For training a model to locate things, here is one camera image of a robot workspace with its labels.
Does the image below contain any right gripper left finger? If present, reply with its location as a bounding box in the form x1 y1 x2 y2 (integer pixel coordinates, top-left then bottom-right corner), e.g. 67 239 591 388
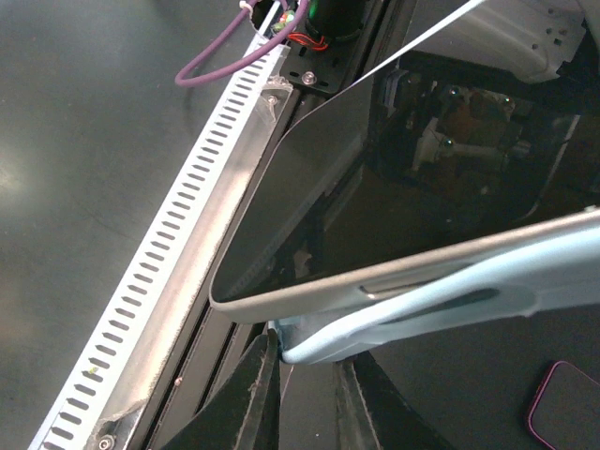
163 330 280 450

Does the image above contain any white slotted cable duct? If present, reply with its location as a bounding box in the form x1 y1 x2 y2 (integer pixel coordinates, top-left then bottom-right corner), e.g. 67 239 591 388
29 45 285 449

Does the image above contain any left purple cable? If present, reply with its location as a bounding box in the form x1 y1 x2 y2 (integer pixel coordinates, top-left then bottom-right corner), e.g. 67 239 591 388
173 0 310 88

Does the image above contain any black case magenta rim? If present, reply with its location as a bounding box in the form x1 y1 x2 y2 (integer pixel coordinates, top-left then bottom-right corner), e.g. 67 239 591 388
525 361 599 449

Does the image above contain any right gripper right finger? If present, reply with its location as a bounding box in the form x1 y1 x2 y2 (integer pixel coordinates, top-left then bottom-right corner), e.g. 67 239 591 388
334 352 453 449

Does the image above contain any bare grey phone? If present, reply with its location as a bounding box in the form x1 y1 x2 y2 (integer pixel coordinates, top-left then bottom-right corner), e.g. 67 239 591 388
209 51 599 323

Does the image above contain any left circuit board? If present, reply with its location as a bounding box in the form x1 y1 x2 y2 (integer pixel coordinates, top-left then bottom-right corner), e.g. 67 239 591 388
271 9 329 52

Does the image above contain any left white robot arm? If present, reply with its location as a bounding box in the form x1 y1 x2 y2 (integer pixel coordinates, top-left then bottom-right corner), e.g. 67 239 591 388
369 1 599 88

